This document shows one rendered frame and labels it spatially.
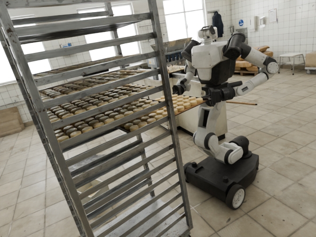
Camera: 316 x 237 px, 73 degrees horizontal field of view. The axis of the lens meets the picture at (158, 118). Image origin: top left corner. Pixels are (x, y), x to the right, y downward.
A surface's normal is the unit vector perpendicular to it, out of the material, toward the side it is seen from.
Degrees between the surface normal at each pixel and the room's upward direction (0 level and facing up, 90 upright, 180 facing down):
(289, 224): 0
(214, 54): 85
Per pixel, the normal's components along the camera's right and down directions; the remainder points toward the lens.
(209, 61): -0.79, 0.35
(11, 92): 0.44, 0.24
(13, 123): 0.33, -0.15
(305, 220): -0.18, -0.92
